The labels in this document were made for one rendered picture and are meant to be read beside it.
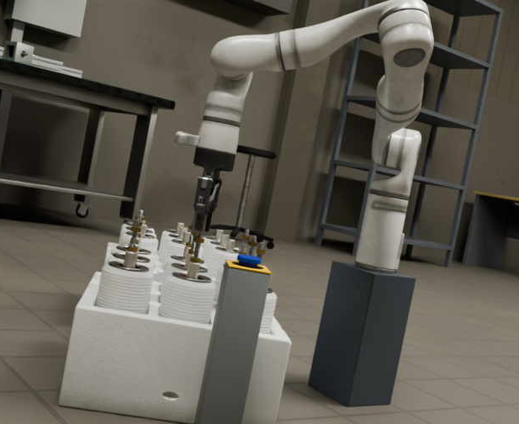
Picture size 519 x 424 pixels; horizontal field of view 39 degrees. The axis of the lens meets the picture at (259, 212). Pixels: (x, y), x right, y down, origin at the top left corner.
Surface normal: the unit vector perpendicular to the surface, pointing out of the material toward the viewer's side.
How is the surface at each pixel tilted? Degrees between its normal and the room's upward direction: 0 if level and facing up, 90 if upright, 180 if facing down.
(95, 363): 90
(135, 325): 90
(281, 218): 90
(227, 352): 90
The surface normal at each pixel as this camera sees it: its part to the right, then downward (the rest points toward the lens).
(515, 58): 0.59, 0.15
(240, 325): 0.13, 0.07
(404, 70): -0.05, 0.94
